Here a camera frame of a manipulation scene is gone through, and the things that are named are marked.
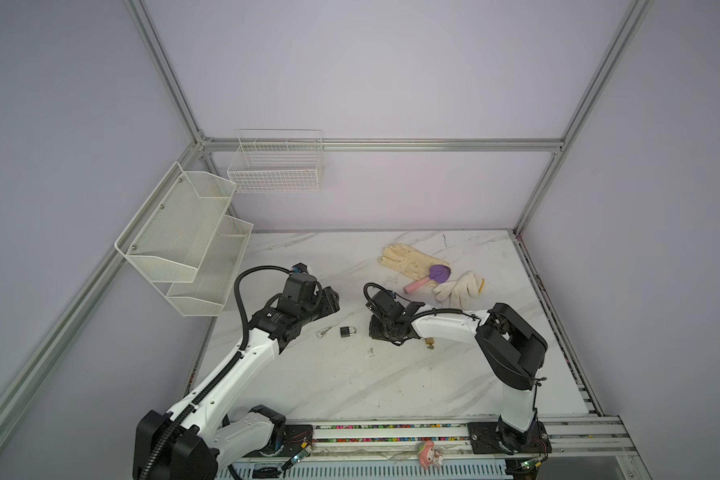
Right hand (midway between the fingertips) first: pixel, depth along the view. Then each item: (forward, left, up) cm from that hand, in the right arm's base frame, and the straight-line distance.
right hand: (370, 332), depth 92 cm
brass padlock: (-3, -19, -1) cm, 19 cm away
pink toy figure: (-32, -14, +2) cm, 36 cm away
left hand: (+1, +11, +17) cm, 20 cm away
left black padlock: (+1, +7, -1) cm, 8 cm away
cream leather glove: (+29, -14, -1) cm, 33 cm away
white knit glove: (+15, -31, -1) cm, 35 cm away
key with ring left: (0, +16, -1) cm, 16 cm away
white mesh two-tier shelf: (+19, +57, +21) cm, 63 cm away
